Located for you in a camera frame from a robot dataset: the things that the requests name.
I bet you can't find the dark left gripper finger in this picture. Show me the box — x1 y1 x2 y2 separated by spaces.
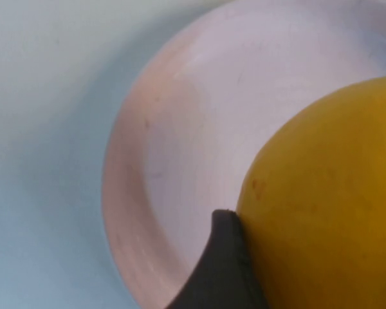
165 209 271 309

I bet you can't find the pink round plate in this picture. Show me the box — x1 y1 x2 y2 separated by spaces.
101 0 386 309

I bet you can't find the yellow-orange mango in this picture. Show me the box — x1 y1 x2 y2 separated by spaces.
236 75 386 309

